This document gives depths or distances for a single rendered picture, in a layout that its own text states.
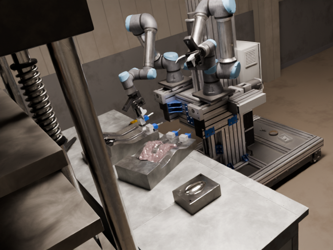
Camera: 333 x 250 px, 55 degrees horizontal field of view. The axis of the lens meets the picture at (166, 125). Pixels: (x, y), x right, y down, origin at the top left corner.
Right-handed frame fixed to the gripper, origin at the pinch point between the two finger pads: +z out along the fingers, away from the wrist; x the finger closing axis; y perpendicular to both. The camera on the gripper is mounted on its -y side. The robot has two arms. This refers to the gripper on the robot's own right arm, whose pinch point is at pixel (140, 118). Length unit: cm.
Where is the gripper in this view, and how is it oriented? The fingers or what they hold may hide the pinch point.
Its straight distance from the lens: 237.1
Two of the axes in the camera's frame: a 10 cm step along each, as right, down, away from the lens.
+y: 7.6, -5.1, 4.0
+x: -5.4, -1.4, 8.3
